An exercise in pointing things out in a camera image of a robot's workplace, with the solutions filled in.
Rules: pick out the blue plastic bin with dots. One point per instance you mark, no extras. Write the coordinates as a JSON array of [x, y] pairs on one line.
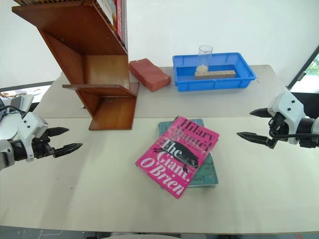
[[224, 83]]

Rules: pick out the white fluffy ball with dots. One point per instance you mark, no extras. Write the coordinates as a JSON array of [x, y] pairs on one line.
[[202, 68]]

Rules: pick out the grey box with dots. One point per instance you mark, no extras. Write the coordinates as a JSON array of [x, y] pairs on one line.
[[22, 102]]

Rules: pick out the clear plastic cup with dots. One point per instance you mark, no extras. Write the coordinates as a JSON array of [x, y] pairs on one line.
[[205, 56]]

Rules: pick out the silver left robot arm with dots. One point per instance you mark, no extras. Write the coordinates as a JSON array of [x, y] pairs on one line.
[[5, 154]]

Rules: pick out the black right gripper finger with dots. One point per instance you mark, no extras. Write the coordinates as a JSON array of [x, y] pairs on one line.
[[256, 137], [260, 112]]

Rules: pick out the pink paperback book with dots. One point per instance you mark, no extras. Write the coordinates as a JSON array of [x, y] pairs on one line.
[[172, 159]]

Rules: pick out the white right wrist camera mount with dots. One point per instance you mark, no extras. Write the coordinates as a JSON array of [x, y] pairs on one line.
[[289, 102]]

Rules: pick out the red shelved book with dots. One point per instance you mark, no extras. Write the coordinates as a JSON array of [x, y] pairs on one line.
[[121, 20]]

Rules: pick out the teal book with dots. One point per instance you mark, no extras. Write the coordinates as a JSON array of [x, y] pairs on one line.
[[208, 174]]

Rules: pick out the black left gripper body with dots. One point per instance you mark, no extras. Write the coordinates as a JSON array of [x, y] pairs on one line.
[[42, 149]]

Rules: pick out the brown wooden bookshelf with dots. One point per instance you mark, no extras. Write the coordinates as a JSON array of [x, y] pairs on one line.
[[82, 32]]

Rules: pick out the dark window frame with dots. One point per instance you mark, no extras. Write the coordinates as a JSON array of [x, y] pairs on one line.
[[300, 67]]

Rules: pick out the red brick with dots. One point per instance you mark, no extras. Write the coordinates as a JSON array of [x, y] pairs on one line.
[[149, 73]]

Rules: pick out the wooden block with holes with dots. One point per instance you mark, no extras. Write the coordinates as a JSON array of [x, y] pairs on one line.
[[219, 74]]

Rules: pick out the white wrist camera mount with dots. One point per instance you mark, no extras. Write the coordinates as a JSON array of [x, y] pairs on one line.
[[289, 102], [30, 124]]

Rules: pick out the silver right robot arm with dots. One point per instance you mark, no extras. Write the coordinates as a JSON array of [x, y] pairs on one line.
[[307, 132]]

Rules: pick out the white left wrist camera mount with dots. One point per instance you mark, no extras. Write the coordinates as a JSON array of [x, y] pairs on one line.
[[30, 124]]

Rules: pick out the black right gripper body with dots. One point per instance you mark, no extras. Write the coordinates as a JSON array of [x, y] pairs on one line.
[[277, 123]]

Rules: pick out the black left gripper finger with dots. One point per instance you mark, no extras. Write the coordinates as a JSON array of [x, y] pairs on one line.
[[58, 131], [67, 149]]

